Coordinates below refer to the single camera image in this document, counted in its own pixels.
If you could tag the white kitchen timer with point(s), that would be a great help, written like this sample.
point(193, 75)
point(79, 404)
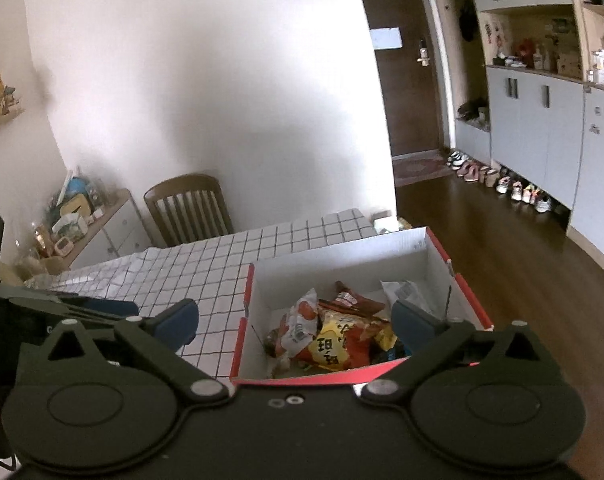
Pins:
point(62, 247)

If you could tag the row of shoes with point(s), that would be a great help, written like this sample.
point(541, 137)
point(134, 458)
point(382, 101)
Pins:
point(497, 180)

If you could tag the red cardboard box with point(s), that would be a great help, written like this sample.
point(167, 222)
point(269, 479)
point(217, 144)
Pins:
point(332, 265)

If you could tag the small brown candy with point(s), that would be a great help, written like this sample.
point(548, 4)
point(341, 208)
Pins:
point(274, 342)

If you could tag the red white snack packet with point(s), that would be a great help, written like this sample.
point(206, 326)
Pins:
point(299, 322)

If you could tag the white foil snack packet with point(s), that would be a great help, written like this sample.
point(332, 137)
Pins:
point(407, 292)

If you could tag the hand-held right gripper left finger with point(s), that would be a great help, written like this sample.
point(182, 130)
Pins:
point(179, 320)

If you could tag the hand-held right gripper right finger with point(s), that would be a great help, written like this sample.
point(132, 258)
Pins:
point(409, 320)

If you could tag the white wooden sideboard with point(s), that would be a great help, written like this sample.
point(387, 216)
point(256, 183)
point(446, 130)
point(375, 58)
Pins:
point(107, 240)

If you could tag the brown entrance door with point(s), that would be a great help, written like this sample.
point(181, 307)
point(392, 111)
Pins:
point(407, 85)

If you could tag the white wall cabinet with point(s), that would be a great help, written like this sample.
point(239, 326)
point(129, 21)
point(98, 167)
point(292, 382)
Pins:
point(542, 110)

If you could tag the patterned door rug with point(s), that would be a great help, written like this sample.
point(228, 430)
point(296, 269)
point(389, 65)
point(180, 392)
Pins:
point(422, 170)

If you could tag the wooden chair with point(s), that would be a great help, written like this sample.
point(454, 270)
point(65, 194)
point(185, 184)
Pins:
point(192, 210)

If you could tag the black hanging hat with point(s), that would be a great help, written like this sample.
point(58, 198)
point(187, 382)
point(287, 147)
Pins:
point(467, 20)

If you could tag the orange yellow chip bag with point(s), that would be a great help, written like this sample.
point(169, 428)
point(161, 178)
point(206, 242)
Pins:
point(339, 345)

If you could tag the brown cookie packet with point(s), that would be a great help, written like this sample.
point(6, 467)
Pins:
point(354, 302)

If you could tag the red ornament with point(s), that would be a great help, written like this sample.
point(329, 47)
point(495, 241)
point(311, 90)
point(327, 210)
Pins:
point(524, 52)

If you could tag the checkered tablecloth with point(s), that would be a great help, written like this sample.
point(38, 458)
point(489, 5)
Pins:
point(192, 270)

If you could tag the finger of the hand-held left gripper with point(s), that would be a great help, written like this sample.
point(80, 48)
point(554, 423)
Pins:
point(107, 309)

